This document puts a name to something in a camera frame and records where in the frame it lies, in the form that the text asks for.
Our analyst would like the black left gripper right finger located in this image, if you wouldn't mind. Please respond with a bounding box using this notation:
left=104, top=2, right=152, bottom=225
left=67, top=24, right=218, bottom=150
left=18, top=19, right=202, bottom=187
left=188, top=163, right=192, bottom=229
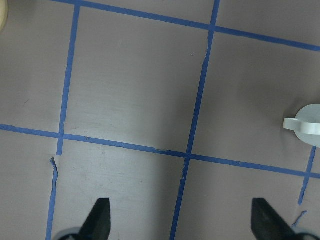
left=251, top=197, right=320, bottom=240

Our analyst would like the white ceramic mug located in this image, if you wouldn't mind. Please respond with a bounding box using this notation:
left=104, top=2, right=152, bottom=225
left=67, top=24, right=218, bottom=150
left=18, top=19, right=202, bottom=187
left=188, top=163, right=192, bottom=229
left=283, top=104, right=320, bottom=148

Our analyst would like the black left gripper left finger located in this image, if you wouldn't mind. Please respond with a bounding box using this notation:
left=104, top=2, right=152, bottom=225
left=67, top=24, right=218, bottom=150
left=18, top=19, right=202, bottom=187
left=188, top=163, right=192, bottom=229
left=53, top=197, right=111, bottom=240

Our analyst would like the wooden mug tree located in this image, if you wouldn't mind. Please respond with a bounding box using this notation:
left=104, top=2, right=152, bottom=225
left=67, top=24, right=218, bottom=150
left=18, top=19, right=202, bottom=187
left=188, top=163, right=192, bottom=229
left=0, top=0, right=9, bottom=31

